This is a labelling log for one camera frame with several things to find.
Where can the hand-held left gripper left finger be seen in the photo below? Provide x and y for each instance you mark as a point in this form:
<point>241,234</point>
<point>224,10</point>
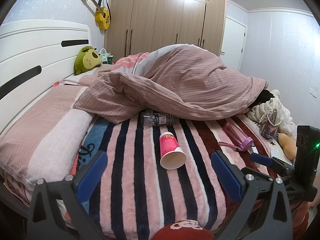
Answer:
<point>93,173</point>

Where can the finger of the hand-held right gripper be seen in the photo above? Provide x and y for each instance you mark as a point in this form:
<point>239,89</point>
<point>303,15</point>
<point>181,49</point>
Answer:
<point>260,159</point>

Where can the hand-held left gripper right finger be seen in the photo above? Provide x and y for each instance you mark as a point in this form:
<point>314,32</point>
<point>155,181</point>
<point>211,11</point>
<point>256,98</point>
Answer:
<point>225,176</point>

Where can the pink paper cup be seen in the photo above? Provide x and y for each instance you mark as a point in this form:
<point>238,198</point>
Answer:
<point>171,152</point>

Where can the printed pen cup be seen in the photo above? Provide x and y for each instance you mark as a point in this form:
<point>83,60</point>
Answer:
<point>269,128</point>

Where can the green cup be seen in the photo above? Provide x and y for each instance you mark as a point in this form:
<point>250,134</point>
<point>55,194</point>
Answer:
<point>110,59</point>

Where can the white remote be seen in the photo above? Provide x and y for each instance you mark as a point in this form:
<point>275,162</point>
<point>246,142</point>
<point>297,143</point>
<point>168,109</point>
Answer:
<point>255,150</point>

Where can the orange plush toy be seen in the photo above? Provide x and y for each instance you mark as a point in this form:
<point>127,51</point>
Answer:
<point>287,143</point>

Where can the pink bottle with purple lid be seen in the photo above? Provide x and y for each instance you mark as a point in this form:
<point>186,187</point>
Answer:
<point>237,137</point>

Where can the white fluffy blanket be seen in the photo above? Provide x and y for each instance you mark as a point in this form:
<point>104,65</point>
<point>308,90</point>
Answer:
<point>272,107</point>

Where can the striped fleece blanket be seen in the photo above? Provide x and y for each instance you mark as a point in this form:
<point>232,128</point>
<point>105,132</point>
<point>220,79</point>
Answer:
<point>150,185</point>

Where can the black cloth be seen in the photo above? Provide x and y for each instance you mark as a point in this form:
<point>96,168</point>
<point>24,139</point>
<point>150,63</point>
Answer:
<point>264,97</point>

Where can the pink striped pillow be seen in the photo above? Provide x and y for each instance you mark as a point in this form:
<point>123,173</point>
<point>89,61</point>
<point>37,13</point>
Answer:
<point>37,135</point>

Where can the red cartoon plush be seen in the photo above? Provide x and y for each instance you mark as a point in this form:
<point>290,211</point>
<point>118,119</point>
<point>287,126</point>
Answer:
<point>185,231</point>

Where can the pink striped duvet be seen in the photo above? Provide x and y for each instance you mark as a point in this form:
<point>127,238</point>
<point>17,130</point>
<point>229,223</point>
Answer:
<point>175,82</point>

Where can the green avocado plush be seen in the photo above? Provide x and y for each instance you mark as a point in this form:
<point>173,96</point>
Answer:
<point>86,60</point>

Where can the pink patterned pillow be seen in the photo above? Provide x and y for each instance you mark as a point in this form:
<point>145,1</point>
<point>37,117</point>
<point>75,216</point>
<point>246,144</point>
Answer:
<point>126,62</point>

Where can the white door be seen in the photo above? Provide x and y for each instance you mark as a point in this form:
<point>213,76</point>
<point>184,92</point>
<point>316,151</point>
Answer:
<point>233,42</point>

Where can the white paper bag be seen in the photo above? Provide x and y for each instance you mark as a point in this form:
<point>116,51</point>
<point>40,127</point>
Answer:
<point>105,54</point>

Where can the white bed headboard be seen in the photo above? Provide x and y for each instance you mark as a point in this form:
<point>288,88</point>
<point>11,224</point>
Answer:
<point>37,55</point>

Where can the yellow ukulele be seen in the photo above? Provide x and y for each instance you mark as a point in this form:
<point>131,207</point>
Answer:
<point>102,16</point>

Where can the wooden wardrobe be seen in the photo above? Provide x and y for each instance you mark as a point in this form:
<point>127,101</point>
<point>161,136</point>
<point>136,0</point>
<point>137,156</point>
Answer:
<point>170,17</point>

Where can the white wall socket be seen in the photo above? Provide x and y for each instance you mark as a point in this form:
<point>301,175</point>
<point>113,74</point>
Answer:
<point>312,91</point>

